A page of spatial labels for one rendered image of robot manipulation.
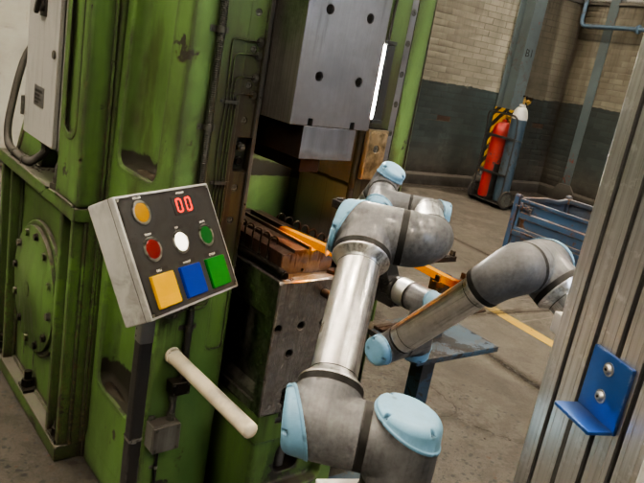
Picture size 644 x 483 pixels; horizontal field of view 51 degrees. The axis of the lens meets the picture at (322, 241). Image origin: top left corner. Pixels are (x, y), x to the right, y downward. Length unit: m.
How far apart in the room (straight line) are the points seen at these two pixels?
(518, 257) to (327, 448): 0.60
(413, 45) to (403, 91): 0.15
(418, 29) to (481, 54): 7.78
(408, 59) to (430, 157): 7.56
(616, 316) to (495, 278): 0.57
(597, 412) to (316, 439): 0.43
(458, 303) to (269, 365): 0.76
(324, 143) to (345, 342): 0.92
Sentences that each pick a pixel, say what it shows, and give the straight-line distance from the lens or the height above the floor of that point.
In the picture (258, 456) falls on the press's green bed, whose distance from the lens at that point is 2.25.
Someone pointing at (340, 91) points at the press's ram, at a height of 1.47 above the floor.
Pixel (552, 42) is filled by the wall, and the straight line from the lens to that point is 11.07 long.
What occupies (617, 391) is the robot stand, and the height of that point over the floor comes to 1.24.
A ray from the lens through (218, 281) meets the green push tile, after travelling 1.68.
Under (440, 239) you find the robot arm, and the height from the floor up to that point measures 1.26.
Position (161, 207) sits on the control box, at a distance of 1.60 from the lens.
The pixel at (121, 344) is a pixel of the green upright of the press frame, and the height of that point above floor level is 0.50.
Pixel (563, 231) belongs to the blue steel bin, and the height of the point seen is 0.55.
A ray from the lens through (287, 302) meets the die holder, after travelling 2.00.
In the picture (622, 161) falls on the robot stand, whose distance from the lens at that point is 0.94.
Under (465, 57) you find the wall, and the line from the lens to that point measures 9.96.
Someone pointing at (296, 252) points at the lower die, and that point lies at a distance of 2.03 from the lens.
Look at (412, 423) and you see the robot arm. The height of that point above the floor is 1.05.
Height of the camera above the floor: 1.57
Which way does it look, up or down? 16 degrees down
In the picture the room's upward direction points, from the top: 10 degrees clockwise
